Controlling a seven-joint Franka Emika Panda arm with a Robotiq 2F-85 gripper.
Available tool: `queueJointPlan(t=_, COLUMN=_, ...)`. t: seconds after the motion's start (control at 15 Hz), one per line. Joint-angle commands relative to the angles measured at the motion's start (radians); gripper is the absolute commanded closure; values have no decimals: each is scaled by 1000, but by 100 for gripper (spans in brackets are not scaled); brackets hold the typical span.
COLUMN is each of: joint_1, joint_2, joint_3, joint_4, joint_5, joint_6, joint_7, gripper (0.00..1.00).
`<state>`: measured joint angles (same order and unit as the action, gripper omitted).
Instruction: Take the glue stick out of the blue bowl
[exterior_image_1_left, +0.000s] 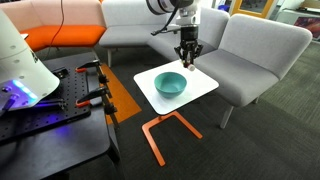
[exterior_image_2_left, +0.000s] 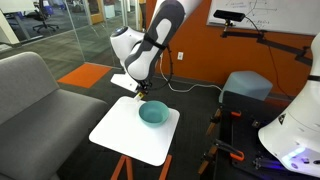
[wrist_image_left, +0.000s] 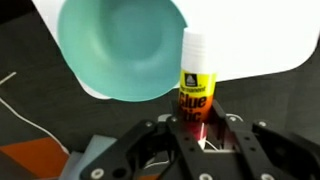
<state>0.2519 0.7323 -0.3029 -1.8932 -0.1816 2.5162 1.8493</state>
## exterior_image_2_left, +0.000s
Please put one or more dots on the white wall power outlet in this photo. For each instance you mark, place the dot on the white wall power outlet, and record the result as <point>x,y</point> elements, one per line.
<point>180,55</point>

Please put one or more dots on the white square side table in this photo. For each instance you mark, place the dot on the white square side table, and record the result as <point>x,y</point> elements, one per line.
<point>130,133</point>

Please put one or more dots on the grey fabric sofa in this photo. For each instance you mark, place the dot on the grey fabric sofa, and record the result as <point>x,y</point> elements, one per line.
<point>36,123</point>

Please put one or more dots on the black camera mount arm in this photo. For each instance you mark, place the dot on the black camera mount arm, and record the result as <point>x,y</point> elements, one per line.
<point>273,43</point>

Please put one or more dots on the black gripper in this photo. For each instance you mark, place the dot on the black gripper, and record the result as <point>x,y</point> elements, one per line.
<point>144,84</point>

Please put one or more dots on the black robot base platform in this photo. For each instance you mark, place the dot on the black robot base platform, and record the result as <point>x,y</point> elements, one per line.
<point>240,133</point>

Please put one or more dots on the light blue ottoman stool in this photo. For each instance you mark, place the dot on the light blue ottoman stool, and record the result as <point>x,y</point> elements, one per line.
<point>246,85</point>

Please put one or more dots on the blue bowl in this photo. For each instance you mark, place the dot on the blue bowl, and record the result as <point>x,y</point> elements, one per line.
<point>154,113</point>

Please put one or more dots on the glass partition wall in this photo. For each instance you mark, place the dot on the glass partition wall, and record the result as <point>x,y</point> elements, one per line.
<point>90,36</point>

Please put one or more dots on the white office desk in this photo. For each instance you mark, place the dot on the white office desk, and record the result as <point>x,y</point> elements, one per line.
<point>15,8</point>

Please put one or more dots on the white wall whiteboard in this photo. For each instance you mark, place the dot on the white wall whiteboard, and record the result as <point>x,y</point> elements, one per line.
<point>283,15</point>

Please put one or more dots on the black office chair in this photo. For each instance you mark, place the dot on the black office chair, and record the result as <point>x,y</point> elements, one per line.
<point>43,16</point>

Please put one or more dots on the black stereo camera bar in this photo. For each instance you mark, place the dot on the black stereo camera bar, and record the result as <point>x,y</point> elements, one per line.
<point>228,15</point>

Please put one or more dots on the white wrist mount plate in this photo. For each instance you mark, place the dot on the white wrist mount plate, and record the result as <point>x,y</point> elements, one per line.
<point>124,82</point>

